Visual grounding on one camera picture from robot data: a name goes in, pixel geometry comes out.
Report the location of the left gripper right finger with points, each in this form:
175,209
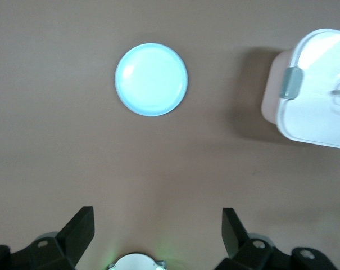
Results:
237,244

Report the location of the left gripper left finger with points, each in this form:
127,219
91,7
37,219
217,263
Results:
74,233

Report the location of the white lidded pink box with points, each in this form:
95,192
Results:
313,112

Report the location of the brown table mat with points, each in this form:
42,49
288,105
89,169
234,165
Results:
60,126

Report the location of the light blue round plate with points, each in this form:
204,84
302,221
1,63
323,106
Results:
151,79

